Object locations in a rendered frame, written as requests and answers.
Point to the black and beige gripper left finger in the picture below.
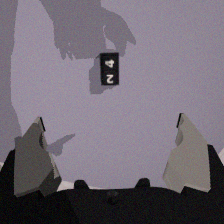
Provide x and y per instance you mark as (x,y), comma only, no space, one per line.
(28,174)

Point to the black cube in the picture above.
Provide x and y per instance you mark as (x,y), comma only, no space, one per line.
(110,77)
(109,63)

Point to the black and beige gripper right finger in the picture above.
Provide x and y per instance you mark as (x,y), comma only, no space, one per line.
(195,170)

